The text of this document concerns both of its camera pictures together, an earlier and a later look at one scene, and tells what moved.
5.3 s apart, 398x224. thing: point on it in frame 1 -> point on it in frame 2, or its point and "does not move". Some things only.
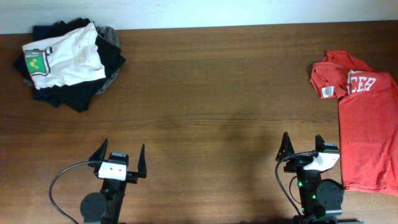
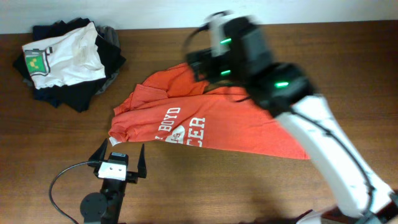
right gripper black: x=292 y=168 -> x=196 y=63
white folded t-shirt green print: x=68 y=58 does not move
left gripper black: x=132 y=177 does not move
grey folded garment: x=110 y=35 does not move
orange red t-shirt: x=368 y=120 -> x=174 y=106
